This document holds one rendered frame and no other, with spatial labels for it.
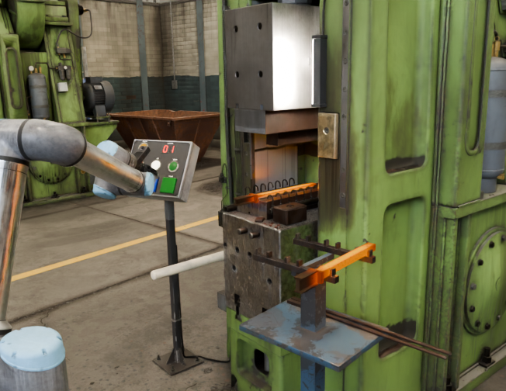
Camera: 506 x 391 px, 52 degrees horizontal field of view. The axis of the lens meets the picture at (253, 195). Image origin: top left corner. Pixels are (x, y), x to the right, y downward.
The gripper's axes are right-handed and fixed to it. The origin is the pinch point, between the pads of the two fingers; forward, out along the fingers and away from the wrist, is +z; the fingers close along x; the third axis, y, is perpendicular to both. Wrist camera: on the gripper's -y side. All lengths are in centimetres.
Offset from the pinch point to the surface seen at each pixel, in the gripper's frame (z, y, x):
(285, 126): -1, -25, 58
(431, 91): 11, -47, 112
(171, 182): 10.3, -0.4, 1.9
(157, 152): 11.1, -15.2, -10.8
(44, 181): 266, -62, -358
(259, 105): -13, -29, 50
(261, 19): -30, -56, 52
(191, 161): 14.3, -12.6, 7.0
